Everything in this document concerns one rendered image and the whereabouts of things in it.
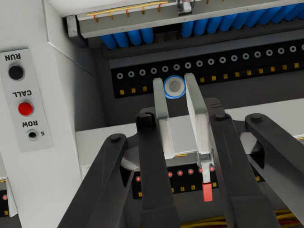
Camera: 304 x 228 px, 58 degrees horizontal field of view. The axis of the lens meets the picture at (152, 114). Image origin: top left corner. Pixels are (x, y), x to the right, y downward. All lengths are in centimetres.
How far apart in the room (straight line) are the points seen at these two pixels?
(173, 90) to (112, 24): 19
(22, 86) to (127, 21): 15
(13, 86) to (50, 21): 9
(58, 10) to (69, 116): 13
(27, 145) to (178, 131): 19
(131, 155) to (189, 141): 20
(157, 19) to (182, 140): 16
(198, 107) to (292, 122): 23
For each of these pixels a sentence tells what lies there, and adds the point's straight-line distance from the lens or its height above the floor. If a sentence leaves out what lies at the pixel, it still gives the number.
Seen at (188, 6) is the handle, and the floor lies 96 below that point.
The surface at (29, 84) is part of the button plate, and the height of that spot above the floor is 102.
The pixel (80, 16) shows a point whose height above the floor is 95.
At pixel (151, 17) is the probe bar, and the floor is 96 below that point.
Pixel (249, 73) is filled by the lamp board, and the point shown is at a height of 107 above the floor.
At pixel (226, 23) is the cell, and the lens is 44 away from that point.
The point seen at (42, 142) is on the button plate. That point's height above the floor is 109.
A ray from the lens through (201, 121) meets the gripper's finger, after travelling 16.
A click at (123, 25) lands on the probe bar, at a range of 37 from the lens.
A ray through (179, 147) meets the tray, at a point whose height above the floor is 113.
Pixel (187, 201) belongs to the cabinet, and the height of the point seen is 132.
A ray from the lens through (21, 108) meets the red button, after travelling 36.
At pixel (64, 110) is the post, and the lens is 35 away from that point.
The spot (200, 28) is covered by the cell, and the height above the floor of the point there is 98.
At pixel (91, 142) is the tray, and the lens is 36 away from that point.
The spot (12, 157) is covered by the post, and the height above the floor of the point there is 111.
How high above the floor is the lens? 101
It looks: 12 degrees up
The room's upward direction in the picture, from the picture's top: 171 degrees clockwise
